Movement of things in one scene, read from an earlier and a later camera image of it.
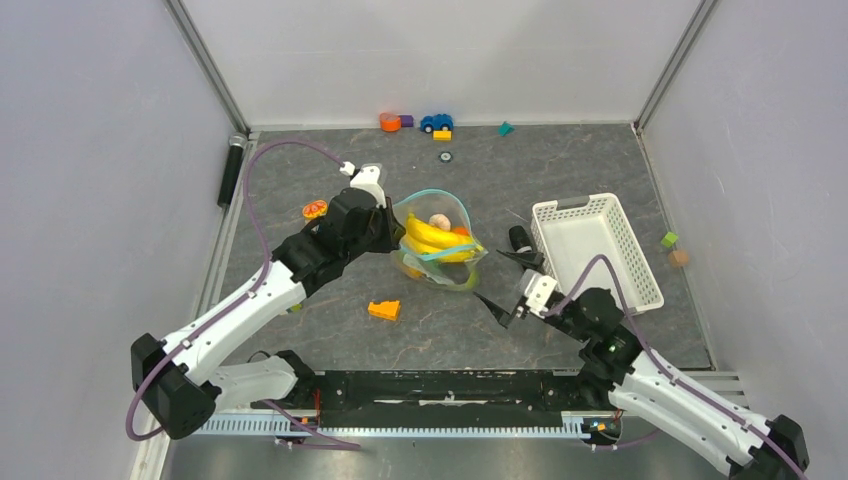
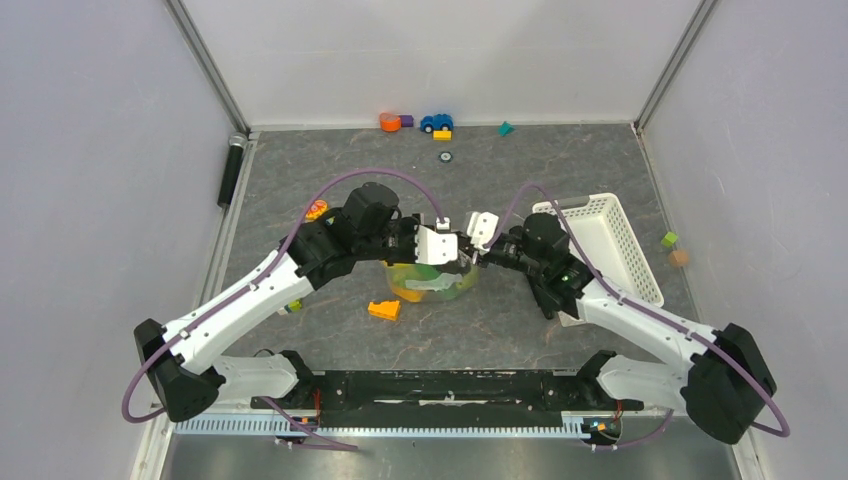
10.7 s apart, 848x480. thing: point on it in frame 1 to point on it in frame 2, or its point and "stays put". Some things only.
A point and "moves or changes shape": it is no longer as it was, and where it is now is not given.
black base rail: [443, 398] stays put
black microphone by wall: [237, 142] stays put
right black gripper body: [560, 317] to [508, 252]
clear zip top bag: [438, 247] moves or changes shape
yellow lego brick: [443, 135] stays put
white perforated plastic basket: [571, 232] stays put
